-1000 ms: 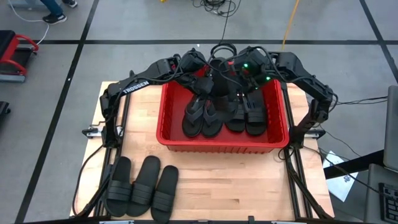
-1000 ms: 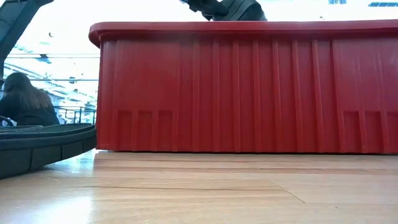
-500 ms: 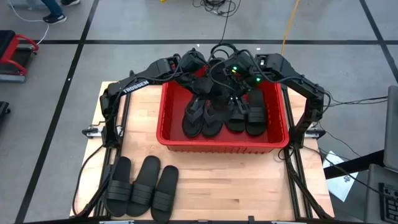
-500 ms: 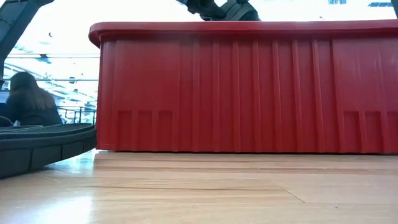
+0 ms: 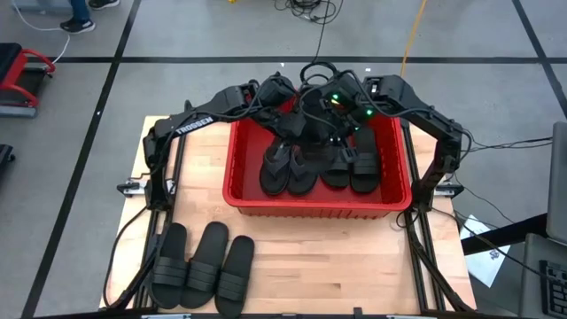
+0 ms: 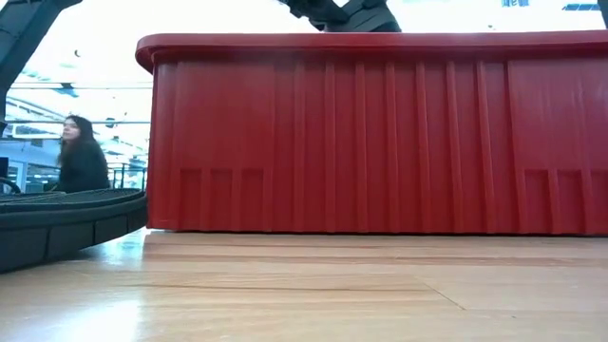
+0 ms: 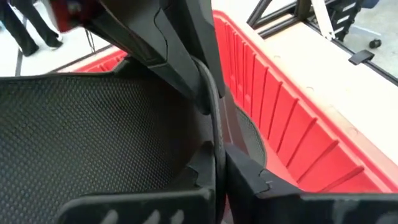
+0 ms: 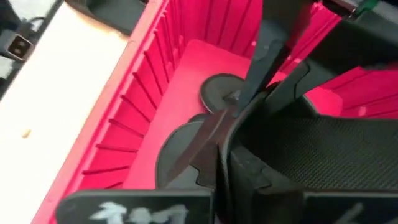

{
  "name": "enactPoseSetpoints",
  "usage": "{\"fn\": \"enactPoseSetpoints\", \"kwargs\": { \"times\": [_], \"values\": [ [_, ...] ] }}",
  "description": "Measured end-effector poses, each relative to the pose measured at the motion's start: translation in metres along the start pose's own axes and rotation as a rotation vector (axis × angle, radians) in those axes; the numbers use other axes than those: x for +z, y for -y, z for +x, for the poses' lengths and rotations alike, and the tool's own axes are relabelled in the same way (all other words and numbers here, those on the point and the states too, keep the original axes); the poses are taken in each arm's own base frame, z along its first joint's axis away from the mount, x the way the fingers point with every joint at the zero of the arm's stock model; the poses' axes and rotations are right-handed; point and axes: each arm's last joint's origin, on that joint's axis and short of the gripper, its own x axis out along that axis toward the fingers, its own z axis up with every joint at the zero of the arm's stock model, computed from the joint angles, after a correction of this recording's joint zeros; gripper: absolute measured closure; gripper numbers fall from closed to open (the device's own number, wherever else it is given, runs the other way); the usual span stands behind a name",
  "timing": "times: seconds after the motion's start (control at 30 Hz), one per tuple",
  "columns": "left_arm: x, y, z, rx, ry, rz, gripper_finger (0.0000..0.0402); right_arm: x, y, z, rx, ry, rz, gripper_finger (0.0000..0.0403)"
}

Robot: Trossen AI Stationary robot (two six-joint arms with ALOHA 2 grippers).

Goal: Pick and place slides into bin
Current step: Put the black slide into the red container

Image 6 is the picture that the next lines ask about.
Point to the black slide with wide band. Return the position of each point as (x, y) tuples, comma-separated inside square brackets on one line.
[(71, 228)]

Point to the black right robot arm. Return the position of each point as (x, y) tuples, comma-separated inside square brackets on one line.
[(604, 12)]

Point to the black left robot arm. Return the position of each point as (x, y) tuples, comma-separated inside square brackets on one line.
[(24, 43)]

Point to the red plastic bin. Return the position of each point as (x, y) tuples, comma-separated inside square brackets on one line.
[(332, 142)]

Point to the black metal railing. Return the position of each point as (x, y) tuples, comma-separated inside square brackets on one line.
[(128, 176)]

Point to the person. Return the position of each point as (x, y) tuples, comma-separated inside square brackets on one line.
[(83, 166)]

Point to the black curved chair armrest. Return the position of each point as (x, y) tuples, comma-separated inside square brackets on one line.
[(12, 183)]

